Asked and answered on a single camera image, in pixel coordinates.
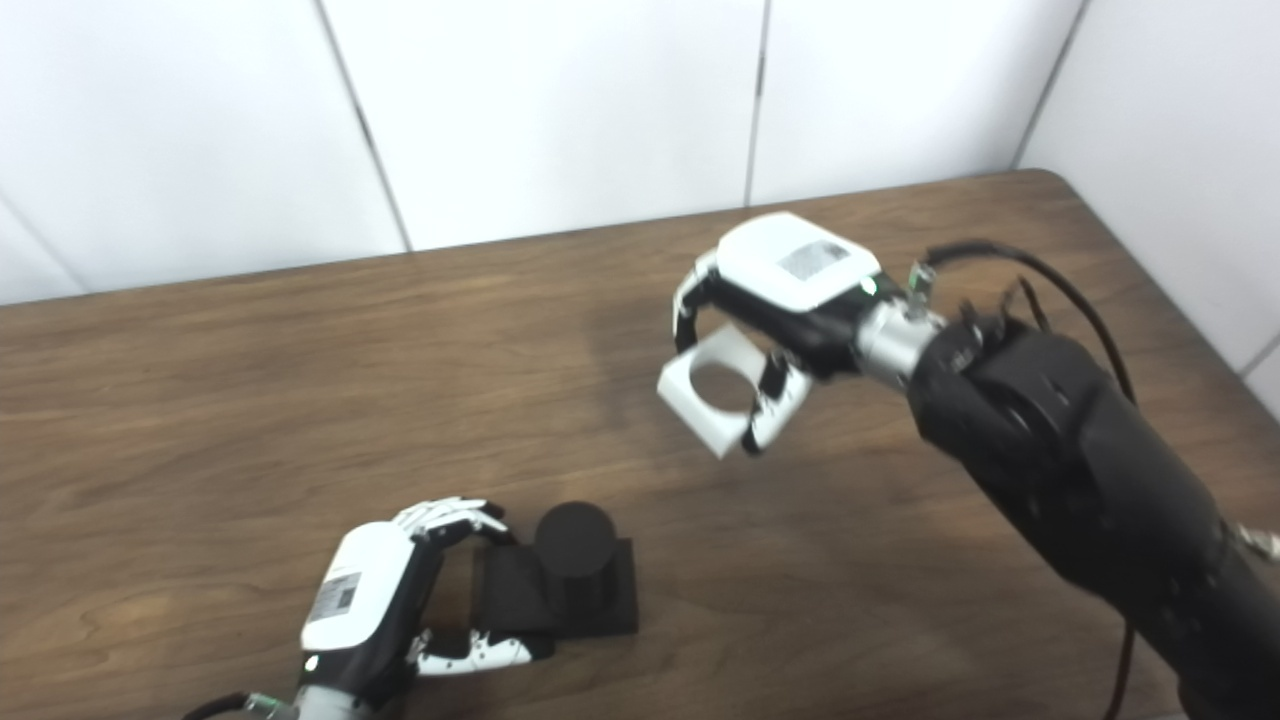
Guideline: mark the black peg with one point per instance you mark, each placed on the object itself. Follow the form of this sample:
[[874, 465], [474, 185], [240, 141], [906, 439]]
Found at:
[[575, 560]]

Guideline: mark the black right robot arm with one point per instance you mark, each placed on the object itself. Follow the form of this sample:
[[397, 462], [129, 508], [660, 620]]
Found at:
[[1070, 460]]

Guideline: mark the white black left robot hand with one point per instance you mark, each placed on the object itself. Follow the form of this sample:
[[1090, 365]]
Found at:
[[360, 590]]

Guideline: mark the white square piece with hole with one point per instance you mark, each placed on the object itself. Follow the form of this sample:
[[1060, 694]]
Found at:
[[685, 395]]

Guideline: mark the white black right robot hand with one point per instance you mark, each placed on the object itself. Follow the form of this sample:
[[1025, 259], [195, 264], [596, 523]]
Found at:
[[790, 265]]

